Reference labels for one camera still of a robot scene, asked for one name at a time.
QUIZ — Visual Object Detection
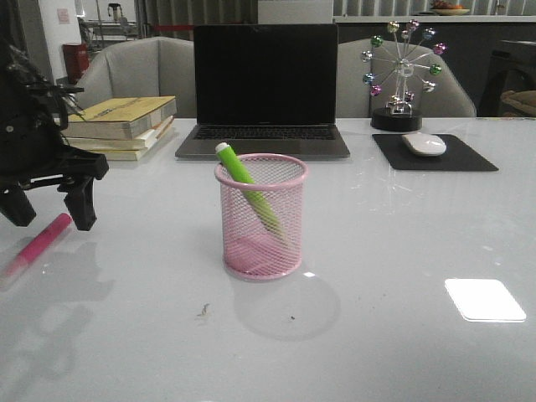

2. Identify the top yellow book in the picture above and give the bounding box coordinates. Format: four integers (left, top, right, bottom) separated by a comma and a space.
63, 95, 177, 140

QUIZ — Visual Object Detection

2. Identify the red trash bin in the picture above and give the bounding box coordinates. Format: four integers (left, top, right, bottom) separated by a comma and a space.
62, 43, 90, 84

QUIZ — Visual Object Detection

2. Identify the middle yellow book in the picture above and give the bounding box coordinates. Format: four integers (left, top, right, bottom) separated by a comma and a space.
67, 116, 174, 151

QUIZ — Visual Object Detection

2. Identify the yellow book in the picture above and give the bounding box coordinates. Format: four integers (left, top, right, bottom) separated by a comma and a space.
67, 116, 174, 151
63, 95, 177, 140
91, 125, 172, 161

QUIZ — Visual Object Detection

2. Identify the fruit bowl on counter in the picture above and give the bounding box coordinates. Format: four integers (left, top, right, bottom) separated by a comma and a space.
430, 0, 470, 16

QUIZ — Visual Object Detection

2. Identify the pink highlighter pen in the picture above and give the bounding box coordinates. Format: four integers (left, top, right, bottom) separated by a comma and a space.
1, 213, 72, 291

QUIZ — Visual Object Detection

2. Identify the white computer mouse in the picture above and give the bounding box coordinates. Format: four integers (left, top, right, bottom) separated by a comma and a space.
401, 132, 446, 157

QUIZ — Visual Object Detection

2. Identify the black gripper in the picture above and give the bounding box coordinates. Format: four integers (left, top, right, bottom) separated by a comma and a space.
1, 83, 109, 231

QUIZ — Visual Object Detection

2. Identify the left grey armchair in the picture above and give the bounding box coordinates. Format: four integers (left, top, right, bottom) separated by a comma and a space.
76, 37, 197, 118

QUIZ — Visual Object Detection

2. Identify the right grey armchair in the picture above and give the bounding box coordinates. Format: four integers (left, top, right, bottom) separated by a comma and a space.
336, 39, 477, 118

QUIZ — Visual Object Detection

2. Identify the black mouse pad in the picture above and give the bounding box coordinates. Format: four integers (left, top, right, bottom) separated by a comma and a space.
373, 134, 498, 172

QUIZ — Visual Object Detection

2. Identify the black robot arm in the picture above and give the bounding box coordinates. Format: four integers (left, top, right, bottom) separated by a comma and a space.
1, 19, 109, 231

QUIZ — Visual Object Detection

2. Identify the green highlighter pen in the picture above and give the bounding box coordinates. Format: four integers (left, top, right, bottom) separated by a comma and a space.
214, 142, 289, 244

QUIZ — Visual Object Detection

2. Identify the grey armchair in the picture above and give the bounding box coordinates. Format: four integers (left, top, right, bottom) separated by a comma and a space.
336, 39, 477, 118
76, 37, 197, 118

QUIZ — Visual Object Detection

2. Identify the bottom yellow book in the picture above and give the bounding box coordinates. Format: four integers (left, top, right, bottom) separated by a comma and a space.
91, 125, 172, 161

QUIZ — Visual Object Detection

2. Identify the ferris wheel desk ornament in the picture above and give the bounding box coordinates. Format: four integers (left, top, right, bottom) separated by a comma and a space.
361, 19, 447, 132

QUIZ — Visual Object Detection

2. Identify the pink mesh pen holder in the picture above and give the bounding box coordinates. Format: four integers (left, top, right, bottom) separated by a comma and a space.
214, 153, 309, 281

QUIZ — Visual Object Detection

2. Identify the grey laptop black screen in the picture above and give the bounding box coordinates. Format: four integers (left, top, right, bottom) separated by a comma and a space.
175, 23, 350, 160

